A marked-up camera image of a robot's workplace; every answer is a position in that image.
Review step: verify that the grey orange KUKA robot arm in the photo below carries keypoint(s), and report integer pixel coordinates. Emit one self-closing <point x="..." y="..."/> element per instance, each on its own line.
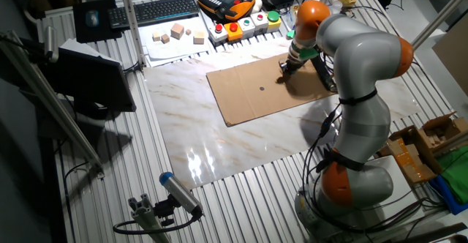
<point x="362" y="52"/>

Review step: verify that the white marble pattern sheet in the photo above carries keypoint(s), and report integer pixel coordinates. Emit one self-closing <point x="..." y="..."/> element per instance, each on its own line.
<point x="201" y="137"/>

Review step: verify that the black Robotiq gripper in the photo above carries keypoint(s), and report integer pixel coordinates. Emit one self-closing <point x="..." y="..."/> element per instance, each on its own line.
<point x="291" y="65"/>

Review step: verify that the blue cloth bag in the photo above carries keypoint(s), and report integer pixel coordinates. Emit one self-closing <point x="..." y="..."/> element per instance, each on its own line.
<point x="449" y="201"/>

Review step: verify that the orange box red button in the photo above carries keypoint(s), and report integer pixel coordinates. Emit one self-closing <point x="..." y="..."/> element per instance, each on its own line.
<point x="234" y="32"/>

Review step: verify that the open brown cardboard box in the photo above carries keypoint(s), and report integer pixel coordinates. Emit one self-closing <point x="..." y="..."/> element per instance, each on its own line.
<point x="409" y="159"/>

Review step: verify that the medium wooden cube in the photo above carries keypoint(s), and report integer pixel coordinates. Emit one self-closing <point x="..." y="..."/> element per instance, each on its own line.
<point x="199" y="38"/>

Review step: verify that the white box green lamp button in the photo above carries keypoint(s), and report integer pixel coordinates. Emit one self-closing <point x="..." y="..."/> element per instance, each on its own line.
<point x="246" y="29"/>

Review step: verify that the green cloth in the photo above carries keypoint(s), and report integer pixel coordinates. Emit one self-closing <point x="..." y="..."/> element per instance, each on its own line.
<point x="457" y="173"/>

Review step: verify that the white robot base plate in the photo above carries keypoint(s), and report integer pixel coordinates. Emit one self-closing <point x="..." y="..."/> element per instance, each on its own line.
<point x="406" y="173"/>

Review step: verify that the printed white paper sheets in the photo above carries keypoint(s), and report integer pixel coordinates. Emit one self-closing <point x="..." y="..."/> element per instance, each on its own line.
<point x="172" y="51"/>

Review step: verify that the silver camera blue cap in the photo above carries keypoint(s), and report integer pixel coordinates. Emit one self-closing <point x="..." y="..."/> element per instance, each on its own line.
<point x="179" y="193"/>

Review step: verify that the black computer keyboard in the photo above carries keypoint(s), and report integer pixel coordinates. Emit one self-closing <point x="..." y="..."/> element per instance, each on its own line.
<point x="153" y="10"/>

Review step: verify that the cardboard box wood pieces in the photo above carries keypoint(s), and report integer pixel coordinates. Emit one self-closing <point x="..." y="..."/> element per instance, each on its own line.
<point x="442" y="129"/>

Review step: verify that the brown cardboard sheet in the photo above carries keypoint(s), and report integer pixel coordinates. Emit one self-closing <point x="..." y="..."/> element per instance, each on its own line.
<point x="248" y="96"/>

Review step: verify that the small wooden cube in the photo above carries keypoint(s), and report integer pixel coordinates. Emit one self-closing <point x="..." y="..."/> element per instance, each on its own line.
<point x="165" y="39"/>
<point x="157" y="36"/>

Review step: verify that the yellow box green button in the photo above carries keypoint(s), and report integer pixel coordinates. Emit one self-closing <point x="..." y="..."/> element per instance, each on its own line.
<point x="273" y="21"/>

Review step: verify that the white box small red button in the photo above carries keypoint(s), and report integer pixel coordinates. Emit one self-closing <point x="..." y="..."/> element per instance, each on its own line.
<point x="259" y="23"/>

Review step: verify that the large brown cardboard panel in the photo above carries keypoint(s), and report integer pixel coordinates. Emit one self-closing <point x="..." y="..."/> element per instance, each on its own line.
<point x="453" y="63"/>

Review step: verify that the large wooden cube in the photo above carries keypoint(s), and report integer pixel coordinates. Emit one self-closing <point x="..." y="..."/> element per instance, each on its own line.
<point x="177" y="31"/>

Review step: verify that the dark computer mouse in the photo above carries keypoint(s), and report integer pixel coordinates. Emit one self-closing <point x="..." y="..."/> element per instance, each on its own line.
<point x="92" y="18"/>

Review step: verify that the black mouse pad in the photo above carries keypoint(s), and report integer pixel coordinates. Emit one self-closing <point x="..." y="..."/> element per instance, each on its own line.
<point x="84" y="34"/>

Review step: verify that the slanted aluminium frame beam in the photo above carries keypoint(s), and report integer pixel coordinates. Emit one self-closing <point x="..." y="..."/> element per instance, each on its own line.
<point x="55" y="111"/>

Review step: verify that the silver depth camera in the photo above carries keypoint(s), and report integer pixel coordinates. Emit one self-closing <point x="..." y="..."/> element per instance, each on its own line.
<point x="51" y="43"/>

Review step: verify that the short aluminium profile mount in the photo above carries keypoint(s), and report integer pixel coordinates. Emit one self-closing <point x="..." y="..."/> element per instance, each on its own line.
<point x="146" y="217"/>

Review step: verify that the black monitor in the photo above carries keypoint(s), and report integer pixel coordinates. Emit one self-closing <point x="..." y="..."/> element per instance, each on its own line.
<point x="95" y="82"/>

